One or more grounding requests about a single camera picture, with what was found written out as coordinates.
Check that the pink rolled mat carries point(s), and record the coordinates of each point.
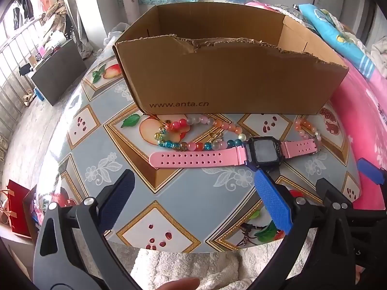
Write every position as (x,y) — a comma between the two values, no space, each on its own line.
(132,10)

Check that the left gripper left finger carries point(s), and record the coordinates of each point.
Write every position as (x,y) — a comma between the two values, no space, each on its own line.
(57,260)

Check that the patterned fruit tablecloth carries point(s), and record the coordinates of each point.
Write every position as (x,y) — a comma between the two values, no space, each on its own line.
(102,133)

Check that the brown cardboard box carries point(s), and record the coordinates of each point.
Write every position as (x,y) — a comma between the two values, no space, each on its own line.
(191,58)

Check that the pink floral blanket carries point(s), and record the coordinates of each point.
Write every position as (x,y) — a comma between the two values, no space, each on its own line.
(359,103)

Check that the blue cartoon quilt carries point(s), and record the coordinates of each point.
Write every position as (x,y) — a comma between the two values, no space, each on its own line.
(346,44)

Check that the left hand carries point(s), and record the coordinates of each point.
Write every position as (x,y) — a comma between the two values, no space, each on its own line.
(182,284)

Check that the red gift bag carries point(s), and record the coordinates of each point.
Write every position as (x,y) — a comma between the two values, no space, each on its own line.
(18,222)

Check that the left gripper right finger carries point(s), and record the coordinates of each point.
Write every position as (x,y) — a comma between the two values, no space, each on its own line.
(295,220)

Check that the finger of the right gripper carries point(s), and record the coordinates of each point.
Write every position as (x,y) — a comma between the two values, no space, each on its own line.
(349,249)
(376,175)

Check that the dark low cabinet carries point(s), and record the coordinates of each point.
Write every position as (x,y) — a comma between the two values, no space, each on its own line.
(58,72)

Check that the pink strap smart watch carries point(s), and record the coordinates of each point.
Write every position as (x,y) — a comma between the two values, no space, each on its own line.
(256,153)

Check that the white fluffy cloth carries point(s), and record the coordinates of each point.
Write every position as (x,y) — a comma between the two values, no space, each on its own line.
(218,270)

